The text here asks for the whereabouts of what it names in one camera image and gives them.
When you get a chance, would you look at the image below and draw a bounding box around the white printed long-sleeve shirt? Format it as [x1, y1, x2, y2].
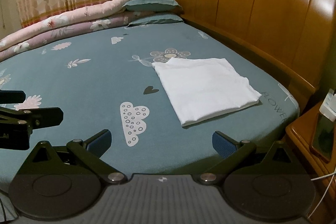
[152, 58, 261, 127]

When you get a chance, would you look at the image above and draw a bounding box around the wooden nightstand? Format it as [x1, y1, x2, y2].
[284, 102, 335, 223]

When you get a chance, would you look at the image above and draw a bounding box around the dark phone on nightstand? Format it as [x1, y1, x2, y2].
[310, 113, 335, 163]

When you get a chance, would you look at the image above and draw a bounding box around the teal floral bed sheet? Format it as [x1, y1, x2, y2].
[1, 22, 299, 176]

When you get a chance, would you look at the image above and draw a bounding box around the white charger plug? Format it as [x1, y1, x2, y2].
[319, 89, 336, 122]

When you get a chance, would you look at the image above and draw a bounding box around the purple floral folded quilt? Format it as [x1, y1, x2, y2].
[1, 11, 154, 61]

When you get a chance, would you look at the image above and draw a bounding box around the pink floral folded quilt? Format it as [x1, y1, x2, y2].
[1, 0, 131, 51]

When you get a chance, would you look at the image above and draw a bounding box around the lower teal pillow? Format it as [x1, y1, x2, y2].
[127, 13, 183, 28]

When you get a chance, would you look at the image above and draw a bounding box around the teal pillow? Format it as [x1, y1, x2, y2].
[127, 13, 183, 28]
[122, 0, 183, 14]

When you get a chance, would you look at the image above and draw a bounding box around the upper teal pillow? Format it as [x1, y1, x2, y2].
[122, 0, 183, 14]

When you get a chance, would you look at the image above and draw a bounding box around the wooden headboard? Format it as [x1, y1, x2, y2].
[176, 0, 335, 108]

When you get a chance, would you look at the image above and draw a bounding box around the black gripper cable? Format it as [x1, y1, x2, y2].
[0, 197, 12, 222]

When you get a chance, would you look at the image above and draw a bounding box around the white charging cable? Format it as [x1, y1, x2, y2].
[305, 165, 336, 221]

